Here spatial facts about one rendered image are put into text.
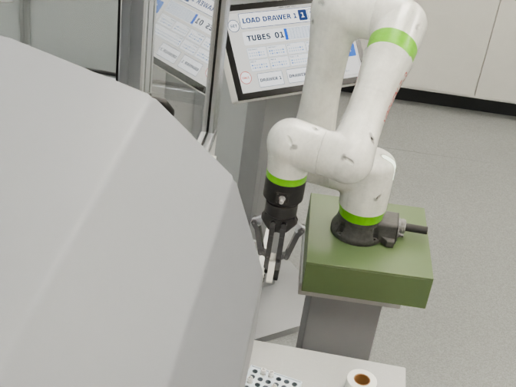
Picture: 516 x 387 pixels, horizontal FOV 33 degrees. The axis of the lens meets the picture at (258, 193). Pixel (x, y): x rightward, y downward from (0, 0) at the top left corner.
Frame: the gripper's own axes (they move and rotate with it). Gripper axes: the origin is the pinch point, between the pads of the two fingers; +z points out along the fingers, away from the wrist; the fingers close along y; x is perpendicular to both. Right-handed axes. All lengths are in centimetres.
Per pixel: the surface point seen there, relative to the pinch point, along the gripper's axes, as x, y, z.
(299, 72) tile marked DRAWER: 97, -4, -8
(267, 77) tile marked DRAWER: 89, -13, -8
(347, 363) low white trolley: -9.3, 22.0, 17.1
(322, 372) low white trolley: -13.8, 16.1, 17.1
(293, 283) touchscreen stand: 111, 7, 89
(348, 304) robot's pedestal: 23.2, 21.9, 25.1
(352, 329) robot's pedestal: 23.4, 24.5, 33.6
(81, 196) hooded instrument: -101, -16, -80
